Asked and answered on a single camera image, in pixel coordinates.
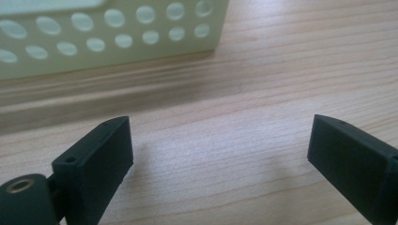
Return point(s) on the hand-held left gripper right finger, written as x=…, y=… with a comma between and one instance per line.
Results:
x=353, y=159

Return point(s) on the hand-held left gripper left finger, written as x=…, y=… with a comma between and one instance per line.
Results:
x=94, y=162

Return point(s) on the pale perforated plastic basket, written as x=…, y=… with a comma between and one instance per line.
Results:
x=103, y=34

